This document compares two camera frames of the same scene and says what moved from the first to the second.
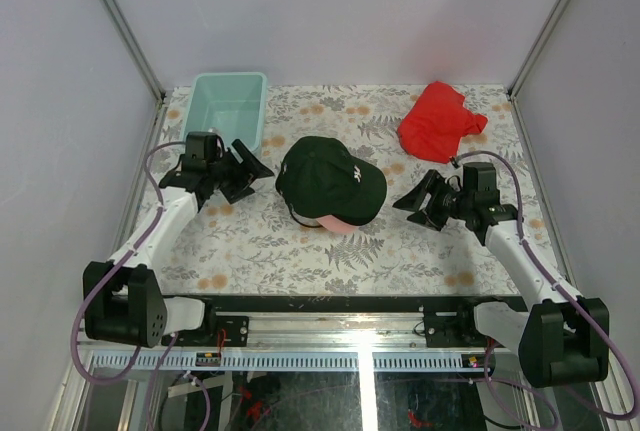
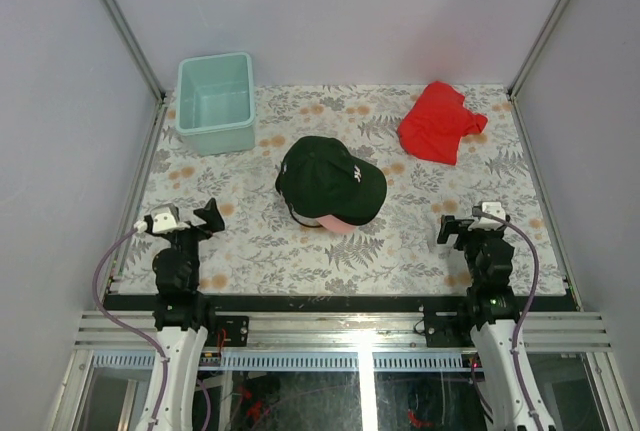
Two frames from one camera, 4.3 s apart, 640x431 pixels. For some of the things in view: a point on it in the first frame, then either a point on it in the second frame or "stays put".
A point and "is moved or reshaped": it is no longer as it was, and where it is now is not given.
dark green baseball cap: (319, 177) stays put
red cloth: (436, 123) stays put
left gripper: (250, 169) to (213, 217)
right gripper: (413, 200) to (451, 226)
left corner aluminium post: (116, 14) stays put
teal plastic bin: (232, 105) is moved or reshaped
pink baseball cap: (335, 225) stays put
